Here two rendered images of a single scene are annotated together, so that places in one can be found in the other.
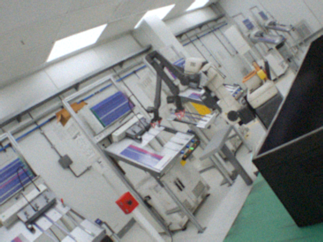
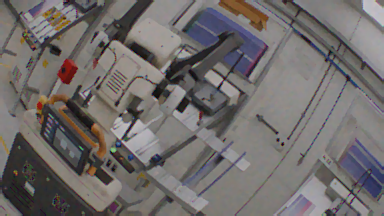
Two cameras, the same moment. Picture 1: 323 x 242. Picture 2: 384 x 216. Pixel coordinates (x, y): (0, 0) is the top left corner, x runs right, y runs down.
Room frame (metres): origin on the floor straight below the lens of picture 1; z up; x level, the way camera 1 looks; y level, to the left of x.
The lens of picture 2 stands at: (2.07, -2.56, 1.45)
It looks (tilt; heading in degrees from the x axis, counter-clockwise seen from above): 8 degrees down; 68
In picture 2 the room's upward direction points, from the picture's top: 36 degrees clockwise
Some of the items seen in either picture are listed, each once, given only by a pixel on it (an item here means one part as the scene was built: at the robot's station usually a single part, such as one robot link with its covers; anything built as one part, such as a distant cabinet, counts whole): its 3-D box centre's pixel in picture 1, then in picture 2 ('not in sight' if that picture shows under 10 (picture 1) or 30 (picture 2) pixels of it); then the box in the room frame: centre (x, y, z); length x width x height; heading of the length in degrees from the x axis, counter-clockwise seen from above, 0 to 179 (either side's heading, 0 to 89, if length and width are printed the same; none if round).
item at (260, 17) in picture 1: (269, 34); not in sight; (7.70, -4.17, 0.95); 1.36 x 0.82 x 1.90; 44
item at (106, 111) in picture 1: (111, 109); (228, 39); (3.19, 0.36, 1.52); 0.51 x 0.13 x 0.27; 134
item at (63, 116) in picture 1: (79, 105); (252, 15); (3.33, 0.64, 1.82); 0.68 x 0.30 x 0.20; 134
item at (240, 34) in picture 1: (256, 46); not in sight; (6.70, -3.11, 0.95); 1.36 x 0.82 x 1.90; 44
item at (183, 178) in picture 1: (166, 196); (126, 180); (3.23, 0.49, 0.31); 0.70 x 0.65 x 0.62; 134
